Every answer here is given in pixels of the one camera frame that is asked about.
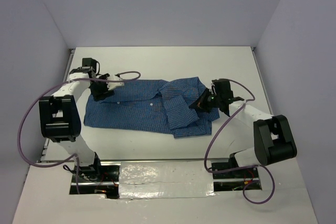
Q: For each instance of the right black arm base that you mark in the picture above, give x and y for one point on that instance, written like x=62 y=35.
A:
x=235 y=180

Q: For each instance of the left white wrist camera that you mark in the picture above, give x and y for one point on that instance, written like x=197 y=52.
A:
x=114 y=81

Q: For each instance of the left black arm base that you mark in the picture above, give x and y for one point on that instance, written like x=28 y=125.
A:
x=107 y=183

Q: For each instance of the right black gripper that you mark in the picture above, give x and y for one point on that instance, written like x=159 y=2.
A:
x=200 y=104

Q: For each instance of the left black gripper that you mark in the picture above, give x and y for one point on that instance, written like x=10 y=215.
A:
x=99 y=96

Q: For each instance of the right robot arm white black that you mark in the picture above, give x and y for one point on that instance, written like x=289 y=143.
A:
x=273 y=138

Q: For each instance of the blue checked long sleeve shirt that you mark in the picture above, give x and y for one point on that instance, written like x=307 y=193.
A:
x=154 y=106

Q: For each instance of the silver tape sheet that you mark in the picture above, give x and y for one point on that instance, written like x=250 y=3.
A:
x=154 y=180

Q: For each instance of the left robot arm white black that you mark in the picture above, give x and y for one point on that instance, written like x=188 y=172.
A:
x=59 y=117

